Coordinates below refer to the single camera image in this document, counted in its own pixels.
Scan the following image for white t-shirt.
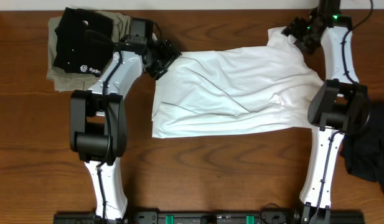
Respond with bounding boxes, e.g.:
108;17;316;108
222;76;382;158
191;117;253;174
152;27;322;139

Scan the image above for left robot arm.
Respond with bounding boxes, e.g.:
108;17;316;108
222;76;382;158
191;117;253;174
63;40;181;223

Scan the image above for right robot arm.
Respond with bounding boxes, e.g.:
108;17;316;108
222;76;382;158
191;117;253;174
282;1;370;223

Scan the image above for folded black polo shirt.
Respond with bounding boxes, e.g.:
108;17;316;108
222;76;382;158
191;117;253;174
54;7;113;77

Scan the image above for folded khaki garment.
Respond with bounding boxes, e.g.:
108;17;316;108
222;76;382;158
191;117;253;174
46;11;131;91

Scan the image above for dark crumpled garment pile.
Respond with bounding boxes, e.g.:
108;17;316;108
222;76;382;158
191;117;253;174
341;101;384;193

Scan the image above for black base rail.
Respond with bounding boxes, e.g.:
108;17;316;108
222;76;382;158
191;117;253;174
53;209;365;224

